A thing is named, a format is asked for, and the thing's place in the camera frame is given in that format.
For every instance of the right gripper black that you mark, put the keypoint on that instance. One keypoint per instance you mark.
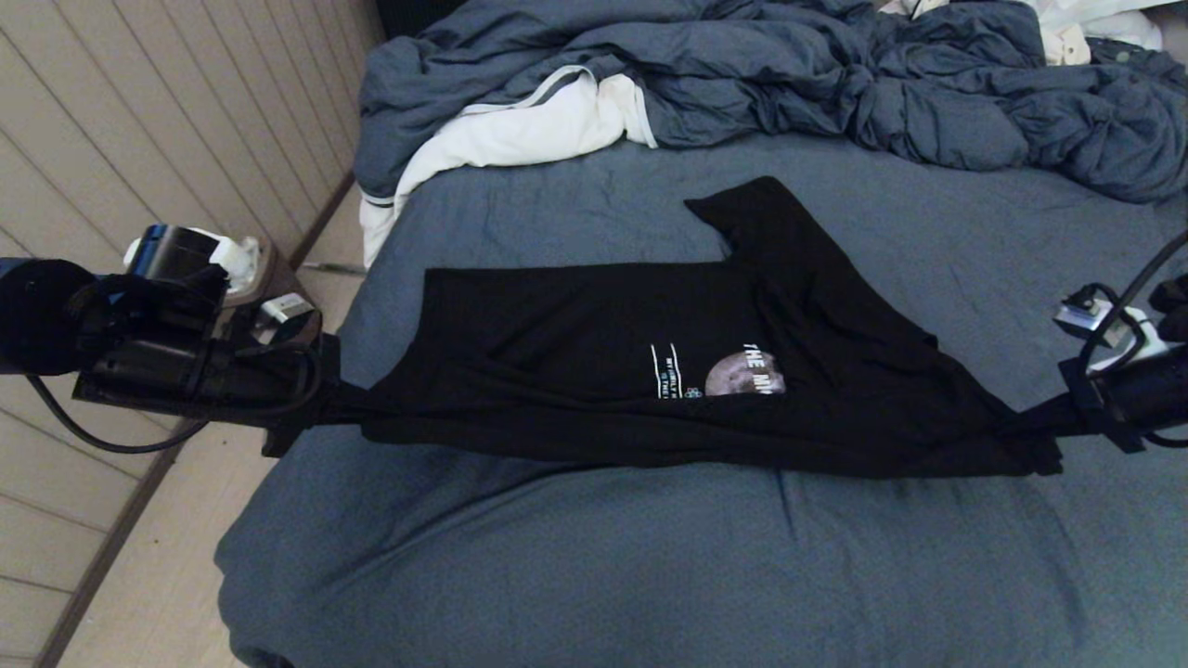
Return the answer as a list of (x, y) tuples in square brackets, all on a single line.
[(1151, 399)]

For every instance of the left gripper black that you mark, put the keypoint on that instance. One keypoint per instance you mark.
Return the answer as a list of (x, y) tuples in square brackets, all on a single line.
[(186, 380)]

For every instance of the black moon print T-shirt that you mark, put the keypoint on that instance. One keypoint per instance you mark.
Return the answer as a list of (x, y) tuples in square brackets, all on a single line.
[(603, 371)]

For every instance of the clear plastic bin liner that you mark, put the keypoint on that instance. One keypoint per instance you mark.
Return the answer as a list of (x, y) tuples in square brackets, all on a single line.
[(243, 260)]

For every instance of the brown trash bin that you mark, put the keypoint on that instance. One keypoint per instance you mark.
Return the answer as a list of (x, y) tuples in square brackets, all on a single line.
[(278, 278)]

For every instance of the white blanket grey stripe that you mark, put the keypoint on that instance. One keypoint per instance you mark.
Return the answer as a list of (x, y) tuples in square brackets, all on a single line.
[(520, 134)]

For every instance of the black headboard panel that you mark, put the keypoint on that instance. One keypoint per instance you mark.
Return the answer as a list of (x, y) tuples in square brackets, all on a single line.
[(408, 17)]

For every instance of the blue bed sheet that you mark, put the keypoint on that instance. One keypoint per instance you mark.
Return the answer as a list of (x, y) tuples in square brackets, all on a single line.
[(650, 575)]

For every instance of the crumpled blue duvet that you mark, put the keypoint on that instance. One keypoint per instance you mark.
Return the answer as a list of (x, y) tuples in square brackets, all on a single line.
[(742, 74)]

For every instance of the right motor cylinder white bracket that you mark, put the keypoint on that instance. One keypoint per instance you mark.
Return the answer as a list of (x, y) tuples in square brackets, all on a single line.
[(1146, 343)]

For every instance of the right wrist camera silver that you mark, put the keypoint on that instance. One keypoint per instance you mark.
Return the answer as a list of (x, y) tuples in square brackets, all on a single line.
[(1081, 320)]

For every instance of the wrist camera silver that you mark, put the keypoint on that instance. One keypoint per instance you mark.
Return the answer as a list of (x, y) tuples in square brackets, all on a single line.
[(1081, 320), (283, 308)]

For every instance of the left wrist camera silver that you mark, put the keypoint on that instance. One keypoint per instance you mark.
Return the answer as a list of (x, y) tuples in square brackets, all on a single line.
[(283, 308)]

